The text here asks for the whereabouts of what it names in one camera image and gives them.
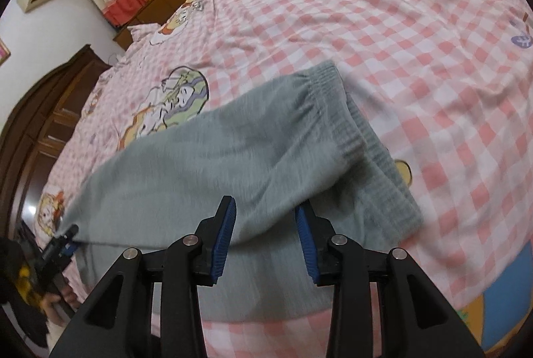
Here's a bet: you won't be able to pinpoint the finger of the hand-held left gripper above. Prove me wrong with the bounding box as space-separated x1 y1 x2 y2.
41 224 80 272

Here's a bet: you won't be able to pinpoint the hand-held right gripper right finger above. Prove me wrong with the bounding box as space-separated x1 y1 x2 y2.
293 203 486 358

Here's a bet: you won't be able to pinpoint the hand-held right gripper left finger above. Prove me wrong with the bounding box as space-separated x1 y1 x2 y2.
49 195 238 358

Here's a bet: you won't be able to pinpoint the grey pants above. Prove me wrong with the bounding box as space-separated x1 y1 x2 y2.
62 60 425 321

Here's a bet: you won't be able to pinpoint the person's left hand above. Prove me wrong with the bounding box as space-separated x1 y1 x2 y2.
42 286 80 319

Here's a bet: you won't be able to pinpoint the dark wooden wardrobe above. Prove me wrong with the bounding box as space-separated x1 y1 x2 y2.
0 44 111 246

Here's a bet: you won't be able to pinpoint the pink checked cartoon bedsheet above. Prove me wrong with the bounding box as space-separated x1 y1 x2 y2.
35 0 533 358

